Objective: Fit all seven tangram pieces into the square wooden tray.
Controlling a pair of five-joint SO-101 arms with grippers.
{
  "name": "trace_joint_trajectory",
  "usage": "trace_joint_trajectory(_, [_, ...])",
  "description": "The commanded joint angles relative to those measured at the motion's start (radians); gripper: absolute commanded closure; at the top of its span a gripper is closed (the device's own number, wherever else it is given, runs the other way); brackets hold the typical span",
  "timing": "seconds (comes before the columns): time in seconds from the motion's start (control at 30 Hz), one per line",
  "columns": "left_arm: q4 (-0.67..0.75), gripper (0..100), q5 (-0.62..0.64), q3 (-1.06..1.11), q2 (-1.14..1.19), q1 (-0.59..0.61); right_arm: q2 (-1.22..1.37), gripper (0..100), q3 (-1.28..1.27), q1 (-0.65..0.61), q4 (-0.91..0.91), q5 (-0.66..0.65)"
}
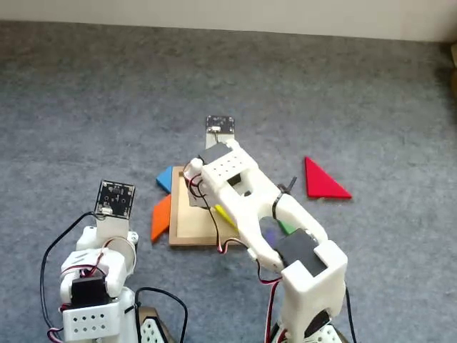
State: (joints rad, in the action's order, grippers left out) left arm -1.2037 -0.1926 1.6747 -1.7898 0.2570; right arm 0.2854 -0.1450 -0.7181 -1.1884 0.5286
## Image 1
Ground yellow tangram piece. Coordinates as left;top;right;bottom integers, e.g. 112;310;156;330
214;204;238;230

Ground square wooden tray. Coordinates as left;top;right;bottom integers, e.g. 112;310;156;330
168;165;251;247

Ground blue tangram piece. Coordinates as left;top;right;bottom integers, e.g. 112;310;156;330
155;166;175;195

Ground green tangram piece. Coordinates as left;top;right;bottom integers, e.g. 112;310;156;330
277;219;296;236

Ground orange tangram piece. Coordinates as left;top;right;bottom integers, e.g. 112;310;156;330
151;194;173;244

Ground red triangle tangram piece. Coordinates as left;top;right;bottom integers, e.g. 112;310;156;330
303;156;353;200

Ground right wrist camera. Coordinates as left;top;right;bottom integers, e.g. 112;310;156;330
204;115;237;149

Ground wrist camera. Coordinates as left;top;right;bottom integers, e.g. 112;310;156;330
204;115;237;149
94;180;136;239

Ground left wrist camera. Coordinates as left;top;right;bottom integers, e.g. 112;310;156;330
94;180;136;239

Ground black cable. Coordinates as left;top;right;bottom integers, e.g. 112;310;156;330
39;211;99;332

